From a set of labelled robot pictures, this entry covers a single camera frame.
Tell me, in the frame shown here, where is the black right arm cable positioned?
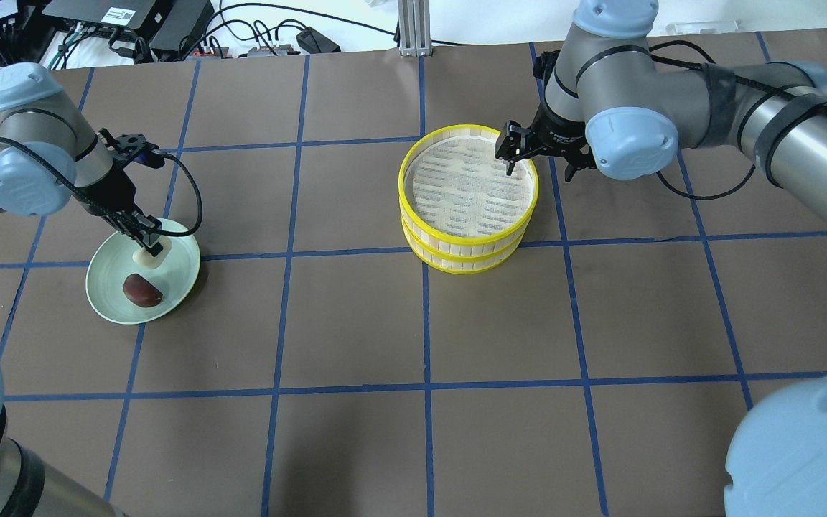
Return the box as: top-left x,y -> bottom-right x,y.
647,39 -> 827,201

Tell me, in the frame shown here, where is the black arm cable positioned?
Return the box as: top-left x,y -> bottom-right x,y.
647,39 -> 827,201
0,136 -> 203,238

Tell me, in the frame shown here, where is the black power brick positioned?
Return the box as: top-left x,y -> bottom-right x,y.
296,27 -> 342,55

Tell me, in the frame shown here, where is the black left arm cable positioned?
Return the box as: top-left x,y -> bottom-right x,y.
0,136 -> 203,238

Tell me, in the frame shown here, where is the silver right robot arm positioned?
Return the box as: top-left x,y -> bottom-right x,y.
495,1 -> 827,223

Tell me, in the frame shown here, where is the light green round plate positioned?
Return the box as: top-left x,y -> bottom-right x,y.
85,232 -> 200,325

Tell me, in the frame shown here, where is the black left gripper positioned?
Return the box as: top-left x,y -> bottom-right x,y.
80,164 -> 165,254

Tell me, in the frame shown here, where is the yellow steamer layer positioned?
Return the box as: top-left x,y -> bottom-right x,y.
398,124 -> 541,245
401,215 -> 526,275

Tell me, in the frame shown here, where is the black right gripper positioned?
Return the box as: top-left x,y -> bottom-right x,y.
493,108 -> 597,181

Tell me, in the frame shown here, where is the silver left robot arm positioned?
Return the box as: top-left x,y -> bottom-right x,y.
0,62 -> 171,258

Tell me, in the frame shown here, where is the white steamed bun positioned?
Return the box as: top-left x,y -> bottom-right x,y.
131,236 -> 173,269

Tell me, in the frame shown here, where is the aluminium frame post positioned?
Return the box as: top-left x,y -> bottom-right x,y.
396,0 -> 434,57

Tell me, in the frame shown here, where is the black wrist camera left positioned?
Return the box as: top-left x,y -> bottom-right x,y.
98,128 -> 165,169

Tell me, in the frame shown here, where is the brown chocolate bun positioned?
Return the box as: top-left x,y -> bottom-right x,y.
122,274 -> 164,308

